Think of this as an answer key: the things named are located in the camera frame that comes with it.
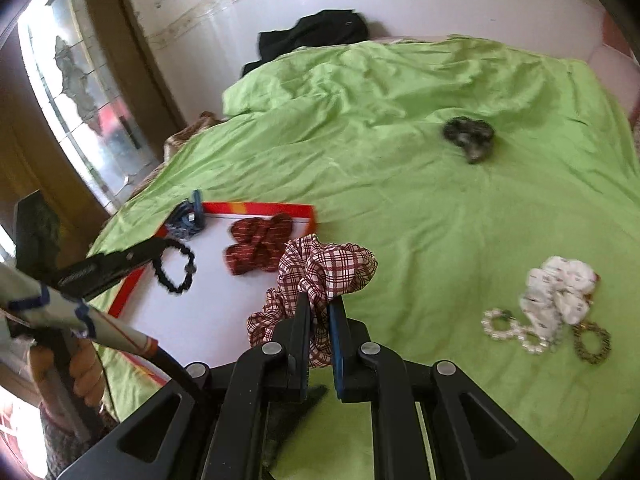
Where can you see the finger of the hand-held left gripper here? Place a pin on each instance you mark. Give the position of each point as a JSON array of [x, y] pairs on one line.
[[198, 207], [115, 266]]

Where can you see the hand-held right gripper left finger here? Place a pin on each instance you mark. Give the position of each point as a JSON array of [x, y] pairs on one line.
[[304, 345]]

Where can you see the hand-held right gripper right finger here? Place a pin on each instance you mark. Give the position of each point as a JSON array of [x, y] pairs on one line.
[[335, 355]]

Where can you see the blue striped scrunchie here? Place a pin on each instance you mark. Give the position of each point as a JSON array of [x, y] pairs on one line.
[[177, 225]]

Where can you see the dark red patterned scrunchie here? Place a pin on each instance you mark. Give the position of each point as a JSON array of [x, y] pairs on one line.
[[250, 255]]

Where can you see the plaid scrunchie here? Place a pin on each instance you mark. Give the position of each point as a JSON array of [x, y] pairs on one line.
[[320, 265]]

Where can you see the red rimmed white tray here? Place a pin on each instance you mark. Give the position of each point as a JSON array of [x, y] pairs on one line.
[[200, 310]]

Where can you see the white printed scrunchie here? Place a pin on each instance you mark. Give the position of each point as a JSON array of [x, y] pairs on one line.
[[560, 285]]

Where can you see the person's left forearm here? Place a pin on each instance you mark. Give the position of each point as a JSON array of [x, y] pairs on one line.
[[60, 440]]

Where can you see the person's left hand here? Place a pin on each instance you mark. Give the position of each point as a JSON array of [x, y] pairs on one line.
[[90, 375]]

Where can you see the brown patterned blanket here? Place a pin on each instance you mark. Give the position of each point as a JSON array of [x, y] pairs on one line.
[[185, 135]]

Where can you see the green bedsheet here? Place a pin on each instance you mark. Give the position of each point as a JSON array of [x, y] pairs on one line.
[[425, 235]]

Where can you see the wooden door with leaded glass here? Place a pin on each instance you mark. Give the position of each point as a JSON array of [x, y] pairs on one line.
[[75, 85]]

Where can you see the black cloth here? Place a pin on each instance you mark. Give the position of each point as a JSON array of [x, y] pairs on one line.
[[310, 35]]

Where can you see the dark grey scrunchie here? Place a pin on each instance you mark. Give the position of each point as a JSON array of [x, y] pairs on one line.
[[467, 135]]

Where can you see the pink headboard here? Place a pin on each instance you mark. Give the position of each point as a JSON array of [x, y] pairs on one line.
[[615, 60]]

